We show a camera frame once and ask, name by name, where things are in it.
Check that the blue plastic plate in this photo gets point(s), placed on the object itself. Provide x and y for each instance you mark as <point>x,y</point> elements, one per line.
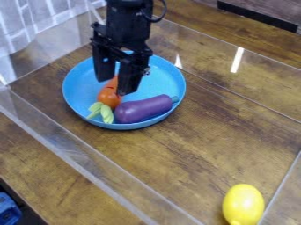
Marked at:
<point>81,89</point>

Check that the yellow toy lemon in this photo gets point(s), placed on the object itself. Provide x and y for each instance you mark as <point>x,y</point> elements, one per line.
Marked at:
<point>243,205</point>

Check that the blue object at corner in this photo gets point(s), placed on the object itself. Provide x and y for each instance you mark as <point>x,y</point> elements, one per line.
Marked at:
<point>10,211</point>

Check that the purple toy eggplant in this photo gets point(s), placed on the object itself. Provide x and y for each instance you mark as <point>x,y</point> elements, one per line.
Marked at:
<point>136,111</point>

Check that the white checkered curtain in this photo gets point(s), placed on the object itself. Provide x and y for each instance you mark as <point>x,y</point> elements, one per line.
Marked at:
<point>27,17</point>

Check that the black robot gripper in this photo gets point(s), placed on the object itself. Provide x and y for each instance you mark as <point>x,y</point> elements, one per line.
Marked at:
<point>120,41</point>

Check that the clear acrylic barrier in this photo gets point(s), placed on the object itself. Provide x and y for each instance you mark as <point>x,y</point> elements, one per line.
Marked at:
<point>164,175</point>

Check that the orange toy carrot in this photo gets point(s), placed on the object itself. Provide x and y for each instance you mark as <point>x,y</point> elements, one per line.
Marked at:
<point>108,101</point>

